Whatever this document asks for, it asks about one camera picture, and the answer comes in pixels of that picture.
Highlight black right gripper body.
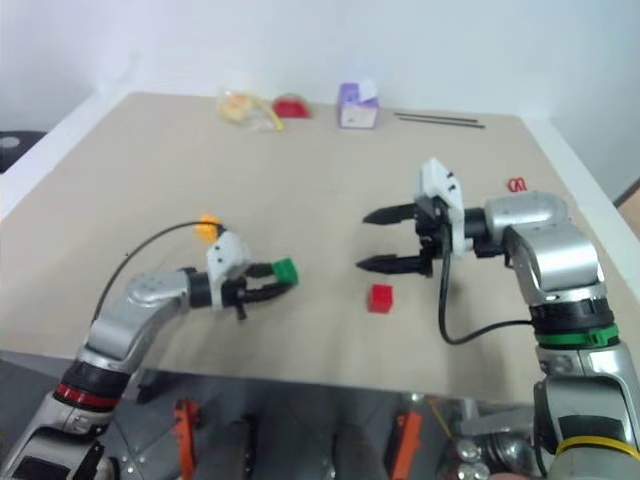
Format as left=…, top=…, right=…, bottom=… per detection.
left=413, top=195, right=452, bottom=278

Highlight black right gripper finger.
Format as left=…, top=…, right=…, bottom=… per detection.
left=354, top=253, right=427, bottom=277
left=361, top=201, right=420, bottom=227

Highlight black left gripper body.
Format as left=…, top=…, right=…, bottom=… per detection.
left=222, top=267, right=254, bottom=322

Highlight green cube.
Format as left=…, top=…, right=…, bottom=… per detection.
left=270, top=257, right=300, bottom=286

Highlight red cube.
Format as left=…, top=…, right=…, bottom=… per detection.
left=368, top=283, right=395, bottom=314

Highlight yellow cube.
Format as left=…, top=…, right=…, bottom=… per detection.
left=195, top=214, right=223, bottom=245

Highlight thin black rod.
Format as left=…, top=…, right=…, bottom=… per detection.
left=392, top=112, right=481, bottom=125
left=396, top=116, right=487, bottom=131

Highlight purple and white box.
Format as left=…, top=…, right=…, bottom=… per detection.
left=337, top=79, right=380, bottom=129

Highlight red item in plastic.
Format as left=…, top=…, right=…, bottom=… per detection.
left=271, top=94, right=314, bottom=120

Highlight orange clamp under table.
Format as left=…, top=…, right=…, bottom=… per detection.
left=171, top=397, right=204, bottom=480
left=396, top=409, right=424, bottom=477

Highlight yellow item in plastic bag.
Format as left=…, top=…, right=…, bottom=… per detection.
left=216, top=86, right=287, bottom=133

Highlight silver rounded metal parts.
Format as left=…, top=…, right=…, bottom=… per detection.
left=451, top=432, right=534, bottom=480

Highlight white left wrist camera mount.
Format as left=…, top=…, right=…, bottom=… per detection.
left=205, top=230, right=253, bottom=310

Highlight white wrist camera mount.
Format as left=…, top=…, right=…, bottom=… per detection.
left=205, top=230, right=253, bottom=310
left=411, top=158, right=474, bottom=261

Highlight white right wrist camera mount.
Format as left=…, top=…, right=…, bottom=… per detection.
left=411, top=158, right=474, bottom=261

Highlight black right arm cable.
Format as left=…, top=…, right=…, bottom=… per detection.
left=437, top=224, right=537, bottom=346

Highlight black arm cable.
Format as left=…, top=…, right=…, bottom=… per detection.
left=96, top=221, right=236, bottom=322
left=437, top=224, right=537, bottom=346

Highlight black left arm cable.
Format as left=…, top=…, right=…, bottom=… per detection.
left=96, top=221, right=236, bottom=322

